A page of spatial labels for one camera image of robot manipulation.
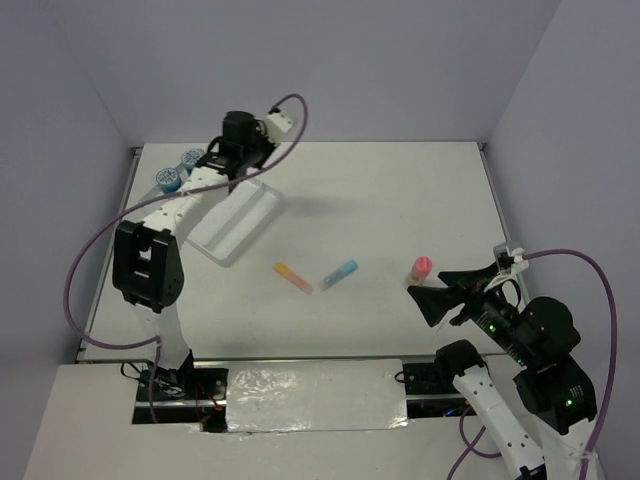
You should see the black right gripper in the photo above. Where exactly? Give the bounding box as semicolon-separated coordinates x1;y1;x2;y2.
405;257;534;362

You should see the blue slime jar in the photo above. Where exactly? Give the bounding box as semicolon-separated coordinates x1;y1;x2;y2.
155;167;183;194
181;148;204;175

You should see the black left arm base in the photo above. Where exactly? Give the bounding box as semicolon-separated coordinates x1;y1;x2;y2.
119;357;229;433

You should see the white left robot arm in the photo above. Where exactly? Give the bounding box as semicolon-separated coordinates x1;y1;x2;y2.
112;109;296;399

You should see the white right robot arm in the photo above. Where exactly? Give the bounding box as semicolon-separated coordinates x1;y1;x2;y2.
407;265;598;479

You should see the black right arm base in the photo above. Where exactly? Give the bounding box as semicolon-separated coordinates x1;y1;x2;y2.
394;361;468;420

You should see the pink capped bottle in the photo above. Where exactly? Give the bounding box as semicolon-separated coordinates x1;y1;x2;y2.
405;256;433;287

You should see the white compartment tray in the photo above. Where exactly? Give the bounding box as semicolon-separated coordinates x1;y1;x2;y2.
137;169;279;268

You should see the blue highlighter marker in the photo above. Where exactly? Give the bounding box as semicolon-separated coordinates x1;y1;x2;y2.
318;260;358;291

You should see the orange highlighter marker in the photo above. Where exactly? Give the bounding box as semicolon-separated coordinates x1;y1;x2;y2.
273;263;313;295

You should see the silver foil cover plate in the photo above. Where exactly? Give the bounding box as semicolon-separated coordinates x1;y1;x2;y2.
226;359;408;433

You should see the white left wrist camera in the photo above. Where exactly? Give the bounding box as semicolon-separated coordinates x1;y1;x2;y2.
264;110;296;144

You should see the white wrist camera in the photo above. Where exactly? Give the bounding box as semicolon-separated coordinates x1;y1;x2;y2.
264;110;296;144
484;242;529;292

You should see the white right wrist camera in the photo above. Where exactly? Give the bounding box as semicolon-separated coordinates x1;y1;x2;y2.
484;242;529;292

